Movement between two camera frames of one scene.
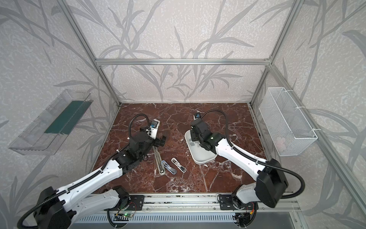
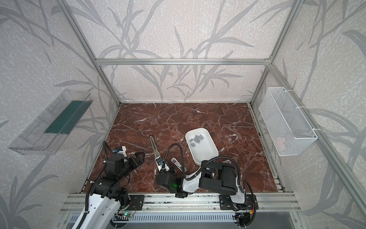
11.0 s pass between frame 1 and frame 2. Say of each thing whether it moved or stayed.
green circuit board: stayed
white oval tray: stayed
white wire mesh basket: stayed
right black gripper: moved
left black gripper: moved
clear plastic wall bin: stayed
